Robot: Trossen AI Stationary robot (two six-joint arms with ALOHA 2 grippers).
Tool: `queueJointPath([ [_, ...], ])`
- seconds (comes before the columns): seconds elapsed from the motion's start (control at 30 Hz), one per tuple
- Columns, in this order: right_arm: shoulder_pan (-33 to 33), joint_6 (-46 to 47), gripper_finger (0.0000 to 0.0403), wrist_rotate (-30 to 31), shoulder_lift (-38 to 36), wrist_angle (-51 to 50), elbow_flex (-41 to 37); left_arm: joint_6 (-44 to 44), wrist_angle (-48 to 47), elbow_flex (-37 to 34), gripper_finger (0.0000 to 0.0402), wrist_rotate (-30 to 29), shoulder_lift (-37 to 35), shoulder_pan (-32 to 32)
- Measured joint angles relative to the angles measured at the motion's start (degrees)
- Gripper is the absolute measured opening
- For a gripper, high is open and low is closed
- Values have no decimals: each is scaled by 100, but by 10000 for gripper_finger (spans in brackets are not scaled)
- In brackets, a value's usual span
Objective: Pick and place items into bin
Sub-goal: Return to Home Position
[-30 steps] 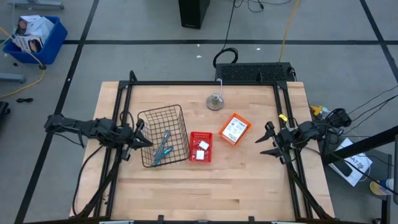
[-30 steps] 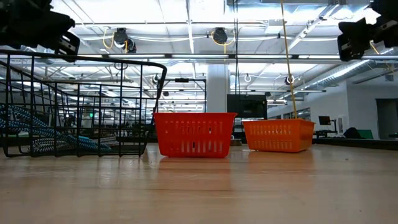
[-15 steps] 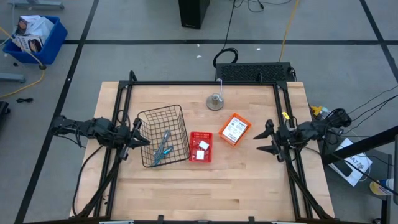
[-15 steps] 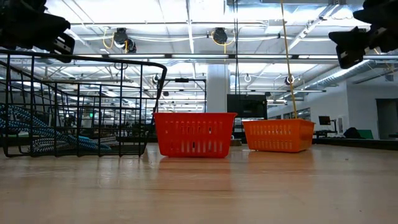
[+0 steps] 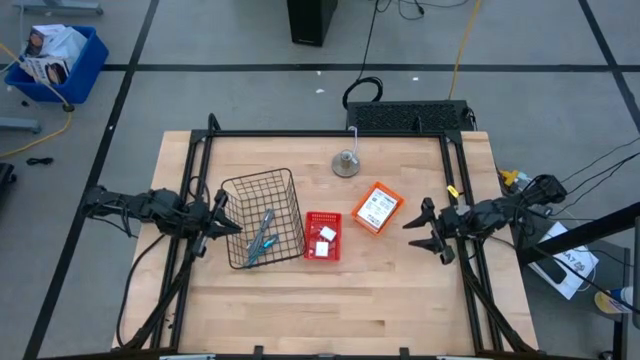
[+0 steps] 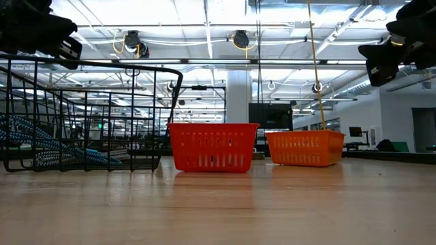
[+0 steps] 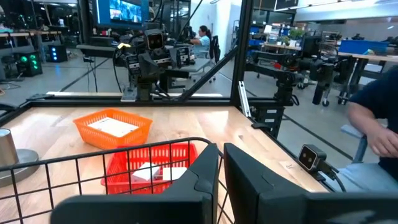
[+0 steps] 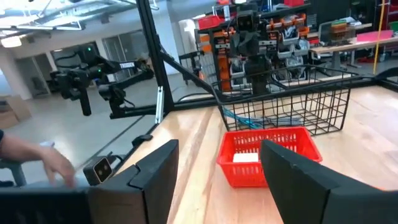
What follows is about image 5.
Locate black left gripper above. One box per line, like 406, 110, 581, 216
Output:
192, 188, 243, 259

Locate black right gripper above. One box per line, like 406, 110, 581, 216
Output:
402, 197, 466, 266

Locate teal and grey tools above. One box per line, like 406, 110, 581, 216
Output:
247, 208, 276, 264

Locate teal braided cable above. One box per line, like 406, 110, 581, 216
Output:
244, 234, 280, 269

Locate orange plastic basket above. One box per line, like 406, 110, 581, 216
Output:
349, 180, 407, 237

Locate blue plastic bin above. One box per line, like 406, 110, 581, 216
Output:
4, 25, 110, 105

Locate red plastic basket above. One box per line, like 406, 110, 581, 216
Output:
303, 210, 344, 263

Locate round metal weight stand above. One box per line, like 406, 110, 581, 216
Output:
331, 148, 361, 179

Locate black perforated computer case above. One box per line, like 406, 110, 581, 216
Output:
345, 99, 476, 134

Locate white printed paper box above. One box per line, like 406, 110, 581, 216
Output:
528, 221, 600, 301

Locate black diagonal metal beam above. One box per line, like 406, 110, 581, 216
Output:
517, 202, 640, 266

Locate yellow and blue bottle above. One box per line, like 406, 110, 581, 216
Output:
593, 287, 636, 316

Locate dark grey side table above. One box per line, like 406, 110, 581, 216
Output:
519, 234, 631, 360

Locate black tower box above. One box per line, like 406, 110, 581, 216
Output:
286, 0, 339, 48

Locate grey metal table foot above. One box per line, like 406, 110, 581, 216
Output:
0, 117, 42, 134
12, 0, 104, 16

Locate white printed carton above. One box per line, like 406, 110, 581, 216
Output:
22, 55, 71, 85
24, 23, 66, 57

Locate black wire basket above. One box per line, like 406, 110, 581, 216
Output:
219, 167, 307, 271

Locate black metal table frame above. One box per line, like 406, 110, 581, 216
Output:
112, 112, 540, 360

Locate black hanging cable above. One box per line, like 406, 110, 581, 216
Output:
342, 0, 385, 110

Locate yellow hanging cable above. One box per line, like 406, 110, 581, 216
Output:
448, 0, 485, 100

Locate yellow extension cord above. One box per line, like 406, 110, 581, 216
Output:
0, 42, 74, 160

